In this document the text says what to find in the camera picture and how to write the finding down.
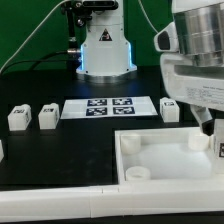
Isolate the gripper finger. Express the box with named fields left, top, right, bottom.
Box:
left=190, top=105, right=214, bottom=136

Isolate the white front obstacle bar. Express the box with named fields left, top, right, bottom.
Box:
left=0, top=178, right=224, bottom=223

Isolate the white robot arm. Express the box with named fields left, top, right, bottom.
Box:
left=77, top=0, right=224, bottom=135

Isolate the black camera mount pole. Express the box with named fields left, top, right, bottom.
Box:
left=61, top=0, right=84, bottom=70

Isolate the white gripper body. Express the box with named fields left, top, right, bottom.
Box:
left=153, top=21, right=224, bottom=113

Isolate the black cable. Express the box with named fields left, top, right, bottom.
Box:
left=0, top=49, right=83, bottom=78

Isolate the white sheet with tags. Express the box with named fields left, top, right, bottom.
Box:
left=61, top=96, right=157, bottom=119

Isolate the white cable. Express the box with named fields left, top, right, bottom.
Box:
left=0, top=0, right=73, bottom=75

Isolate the white square tabletop tray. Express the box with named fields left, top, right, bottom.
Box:
left=115, top=127, right=224, bottom=183

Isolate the white part left edge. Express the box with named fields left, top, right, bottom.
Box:
left=0, top=140, right=4, bottom=163

